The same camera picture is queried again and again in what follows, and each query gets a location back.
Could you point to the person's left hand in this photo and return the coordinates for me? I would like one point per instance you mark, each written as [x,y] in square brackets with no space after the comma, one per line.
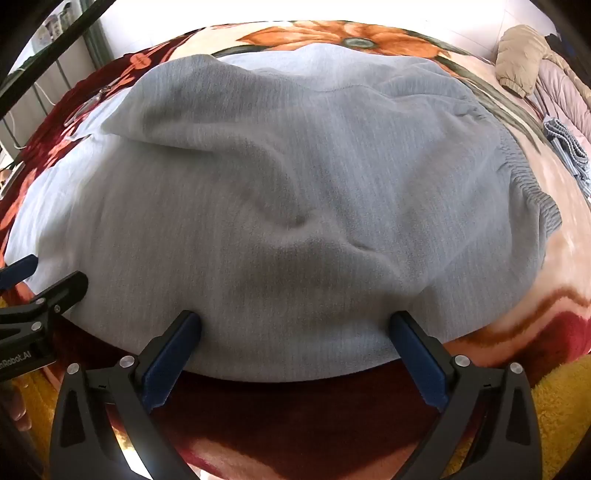
[16,410]

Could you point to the floral printed blanket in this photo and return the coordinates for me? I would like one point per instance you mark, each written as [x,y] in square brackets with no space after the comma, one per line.
[383,41]

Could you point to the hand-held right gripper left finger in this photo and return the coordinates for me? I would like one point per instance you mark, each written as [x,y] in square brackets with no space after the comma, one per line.
[171,364]

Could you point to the grey-green metal post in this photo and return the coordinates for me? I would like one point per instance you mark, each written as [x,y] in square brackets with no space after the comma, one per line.
[99,41]

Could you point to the black metal bar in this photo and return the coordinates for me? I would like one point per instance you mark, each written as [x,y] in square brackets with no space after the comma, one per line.
[27,69]

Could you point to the blue-grey striped cloth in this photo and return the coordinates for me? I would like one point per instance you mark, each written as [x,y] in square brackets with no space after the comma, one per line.
[565,143]

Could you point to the mauve puffer jacket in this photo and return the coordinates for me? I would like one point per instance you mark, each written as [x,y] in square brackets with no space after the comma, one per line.
[561,87]

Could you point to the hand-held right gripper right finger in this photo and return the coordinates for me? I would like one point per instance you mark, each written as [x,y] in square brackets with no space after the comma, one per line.
[420,364]

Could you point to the eyeglasses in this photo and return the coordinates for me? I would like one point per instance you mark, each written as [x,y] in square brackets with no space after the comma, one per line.
[87,108]

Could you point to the beige puffer jacket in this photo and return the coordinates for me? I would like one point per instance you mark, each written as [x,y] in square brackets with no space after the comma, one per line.
[521,55]

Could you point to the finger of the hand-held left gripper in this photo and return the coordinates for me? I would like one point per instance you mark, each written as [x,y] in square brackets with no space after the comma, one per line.
[64,288]
[18,272]

